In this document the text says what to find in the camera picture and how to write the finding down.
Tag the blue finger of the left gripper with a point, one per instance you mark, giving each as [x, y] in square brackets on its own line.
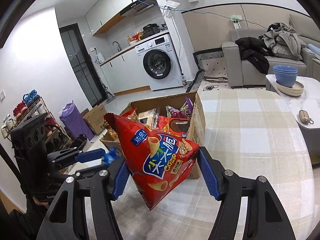
[90, 155]

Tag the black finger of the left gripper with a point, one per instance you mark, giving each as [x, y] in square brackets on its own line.
[89, 172]

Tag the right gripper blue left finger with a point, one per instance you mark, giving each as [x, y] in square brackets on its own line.
[66, 216]

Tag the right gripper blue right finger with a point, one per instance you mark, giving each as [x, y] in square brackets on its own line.
[265, 217]

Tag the blue cookie packet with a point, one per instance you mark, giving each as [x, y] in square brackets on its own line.
[109, 157]

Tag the red cone crisps bag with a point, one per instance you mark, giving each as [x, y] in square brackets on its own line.
[158, 162]

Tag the cracker biscuit packet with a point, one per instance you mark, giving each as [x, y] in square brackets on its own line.
[149, 117]

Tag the red chocolate pie packet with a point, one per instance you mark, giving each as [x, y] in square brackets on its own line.
[175, 126]

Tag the purple grape candy bag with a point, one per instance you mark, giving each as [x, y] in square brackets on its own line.
[185, 112]

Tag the orange stick snack bag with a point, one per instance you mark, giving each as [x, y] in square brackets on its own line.
[123, 125]

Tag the person's left hand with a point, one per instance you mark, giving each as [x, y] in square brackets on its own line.
[41, 203]

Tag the small cardboard box on floor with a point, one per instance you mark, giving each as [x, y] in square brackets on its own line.
[95, 119]

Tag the wooden shoe rack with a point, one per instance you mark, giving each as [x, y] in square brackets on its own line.
[56, 137]

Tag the white kitchen cabinets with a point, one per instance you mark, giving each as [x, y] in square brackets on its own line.
[125, 72]

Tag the plaid tablecloth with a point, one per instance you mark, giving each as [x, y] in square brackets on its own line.
[251, 132]

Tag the black door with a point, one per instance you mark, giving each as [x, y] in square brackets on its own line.
[82, 64]

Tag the brown SF cardboard box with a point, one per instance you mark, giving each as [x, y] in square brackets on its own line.
[197, 121]

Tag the metal key pouch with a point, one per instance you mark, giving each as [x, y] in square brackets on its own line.
[305, 118]

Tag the white washing machine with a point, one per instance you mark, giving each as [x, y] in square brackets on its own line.
[160, 63]

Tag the white marble coffee table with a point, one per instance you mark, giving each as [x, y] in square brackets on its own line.
[308, 101]

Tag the beige plate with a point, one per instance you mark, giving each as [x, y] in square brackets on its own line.
[296, 90]

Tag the black white floor rug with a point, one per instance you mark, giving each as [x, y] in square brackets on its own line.
[212, 69]

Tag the blue bowl stack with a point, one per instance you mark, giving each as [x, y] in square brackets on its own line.
[285, 75]

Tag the grey sofa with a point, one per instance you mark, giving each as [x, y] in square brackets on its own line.
[242, 73]

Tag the range hood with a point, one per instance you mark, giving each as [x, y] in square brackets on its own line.
[137, 7]

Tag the black jacket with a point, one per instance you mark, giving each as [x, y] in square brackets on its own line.
[254, 51]

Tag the grey clothes pile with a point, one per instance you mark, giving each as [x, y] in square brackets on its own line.
[283, 41]

